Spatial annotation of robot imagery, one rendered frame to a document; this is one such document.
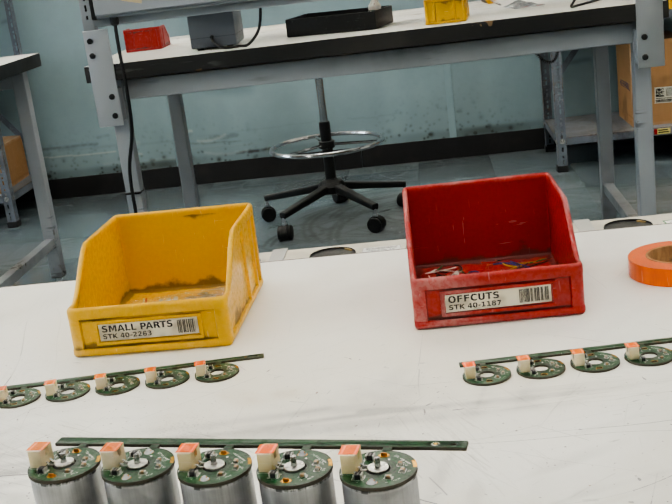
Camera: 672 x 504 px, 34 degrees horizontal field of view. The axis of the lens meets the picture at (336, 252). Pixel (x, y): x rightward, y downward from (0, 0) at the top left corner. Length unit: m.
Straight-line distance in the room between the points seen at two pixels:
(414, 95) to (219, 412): 4.23
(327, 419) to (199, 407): 0.07
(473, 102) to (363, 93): 0.48
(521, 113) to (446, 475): 4.35
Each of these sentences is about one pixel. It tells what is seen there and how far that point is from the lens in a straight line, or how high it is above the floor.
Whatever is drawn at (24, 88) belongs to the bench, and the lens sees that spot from 3.49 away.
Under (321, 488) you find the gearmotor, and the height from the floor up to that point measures 0.81.
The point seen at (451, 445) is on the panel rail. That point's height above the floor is 0.81.
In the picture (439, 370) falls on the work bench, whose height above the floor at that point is 0.75.
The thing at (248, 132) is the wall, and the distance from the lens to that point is 4.84.
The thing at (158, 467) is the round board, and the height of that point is 0.81.
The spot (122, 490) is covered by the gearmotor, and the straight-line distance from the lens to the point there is 0.37.
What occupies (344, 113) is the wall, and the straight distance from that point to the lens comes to 4.78.
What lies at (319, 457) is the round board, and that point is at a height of 0.81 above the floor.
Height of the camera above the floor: 0.97
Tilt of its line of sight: 16 degrees down
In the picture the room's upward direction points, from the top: 7 degrees counter-clockwise
